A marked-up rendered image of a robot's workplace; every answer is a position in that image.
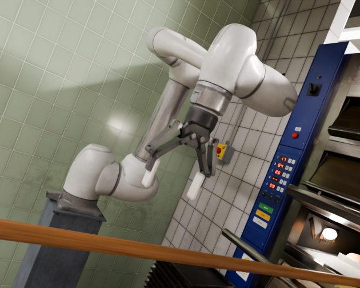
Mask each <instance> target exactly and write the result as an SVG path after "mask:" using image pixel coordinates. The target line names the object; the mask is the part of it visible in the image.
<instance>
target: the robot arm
mask: <svg viewBox="0 0 360 288"><path fill-rule="evenodd" d="M146 46H147V48H148V50H149V51H150V52H152V53H153V54H155V55H156V56H157V57H158V58H159V59H160V60H162V61H163V62H164V63H166V64H168V65H169V66H170V68H169V81H168V83H167V85H166V87H165V89H164V91H163V93H162V95H161V97H160V99H159V101H158V103H157V105H156V107H155V109H154V112H153V114H152V116H151V118H150V120H149V122H148V124H147V126H146V128H145V130H144V132H143V134H142V136H141V138H140V140H139V143H138V145H137V147H136V149H135V151H134V152H133V153H131V154H129V155H127V156H126V157H125V159H124V160H123V161H122V162H121V163H118V162H116V161H115V155H114V153H113V152H112V151H111V150H110V149H109V148H108V147H105V146H102V145H98V144H93V143H91V144H89V145H87V146H86V147H84V148H83V149H82V150H81V151H80V152H79V154H78V155H77V156H76V158H75V160H74V162H73V163H72V166H71V168H70V170H69V172H68V175H67V177H66V181H65V184H64V187H63V189H62V191H47V193H46V197H47V198H50V199H52V200H55V201H56V202H57V204H58V206H57V208H58V209H60V210H67V211H73V212H77V213H82V214H88V215H93V216H96V217H101V215H102V213H101V212H100V211H99V210H98V208H97V202H98V198H99V196H100V195H101V196H103V195H108V196H110V197H113V198H116V199H120V200H123V201H128V202H146V201H149V200H151V199H152V198H154V196H155V195H156V193H157V191H158V178H157V176H156V175H155V172H156V170H157V168H158V166H159V163H160V161H161V160H160V159H159V157H161V156H163V155H164V154H166V153H168V152H169V151H171V150H172V149H174V148H176V147H177V146H179V145H183V144H185V145H187V146H190V147H192V148H194V149H195V150H196V152H197V158H198V163H199V169H200V172H197V173H196V175H195V178H194V180H193V182H192V184H191V186H190V189H189V191H188V193H187V197H188V198H190V199H191V200H192V201H194V200H195V198H196V196H197V194H198V191H199V189H200V188H202V186H203V184H204V182H205V180H206V178H207V177H208V178H210V177H211V176H215V169H216V158H217V146H218V143H219V139H217V138H214V137H210V134H211V132H212V131H213V130H214V129H215V126H216V124H217V122H218V117H217V116H221V117H222V116H223V115H224V113H225V111H226V109H227V107H228V105H229V102H230V101H231V99H232V96H236V97H238V98H239V99H240V100H241V101H242V102H243V103H244V104H245V105H246V106H248V107H249V108H251V109H253V110H255V111H258V112H260V113H262V114H264V115H266V116H270V117H284V116H286V115H288V114H289V113H290V112H291V111H292V110H293V109H294V108H295V106H296V104H297V99H298V95H297V91H296V89H295V87H294V86H293V84H292V83H291V82H290V81H289V80H288V79H287V78H285V77H284V76H283V75H282V74H280V73H279V72H277V71H276V70H274V69H273V68H271V67H270V66H267V65H265V64H263V63H262V62H261V61H260V60H259V59H258V58H257V56H256V55H255V51H256V49H257V40H256V35H255V32H254V31H253V30H252V29H250V28H248V27H246V26H244V25H241V24H237V23H232V24H229V25H227V26H225V27H223V28H222V29H221V30H220V32H219V33H218V35H217V36H216V38H215V39H214V41H213V42H212V44H211V46H210V48H209V50H208V51H206V50H205V49H204V48H203V47H201V46H200V45H199V44H197V43H195V42H194V41H192V40H190V39H188V38H186V37H184V36H183V35H181V34H179V33H176V32H174V31H172V30H170V29H168V28H166V27H162V26H157V27H154V28H152V29H151V30H150V31H149V32H148V34H147V36H146ZM193 88H195V89H194V91H193V93H192V95H191V98H190V103H191V104H192V105H193V106H190V107H189V110H188V112H187V114H186V116H185V121H184V123H183V124H181V123H180V121H178V120H176V117H177V115H178V113H179V111H180V109H181V107H182V105H183V103H184V101H185V99H186V97H187V95H188V93H189V90H190V89H193ZM179 129H180V134H178V135H176V136H175V137H174V138H173V139H171V140H169V141H168V142H166V143H164V142H165V141H166V140H167V139H168V138H169V137H171V136H172V135H173V134H174V133H175V132H176V130H179ZM163 143H164V144H163ZM205 143H208V146H207V158H206V146H205Z"/></svg>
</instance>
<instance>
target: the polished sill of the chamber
mask: <svg viewBox="0 0 360 288"><path fill-rule="evenodd" d="M283 251H284V252H286V253H287V254H288V255H290V256H292V257H293V258H295V259H296V260H298V261H299V262H300V263H302V264H304V265H305V266H307V267H308V268H310V269H311V270H312V271H319V272H323V273H330V274H336V275H343V274H341V273H340V272H338V271H336V270H334V269H333V268H331V267H330V266H328V265H327V264H325V263H323V262H322V261H320V260H318V259H316V258H315V257H313V256H312V255H310V254H309V253H307V252H305V251H304V250H302V249H300V248H299V247H297V246H296V245H292V244H289V243H286V245H285V248H284V250H283ZM343 276H344V275H343ZM334 285H336V284H334ZM336 286H337V287H338V288H360V287H352V286H344V285H336Z"/></svg>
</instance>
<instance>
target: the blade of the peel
mask: <svg viewBox="0 0 360 288"><path fill-rule="evenodd" d="M337 258H339V259H340V260H342V261H344V262H346V263H348V264H349V265H351V266H352V267H354V268H356V269H358V270H360V263H358V262H356V261H354V260H352V259H350V258H349V257H347V256H346V255H344V254H342V253H339V254H338V257H337Z"/></svg>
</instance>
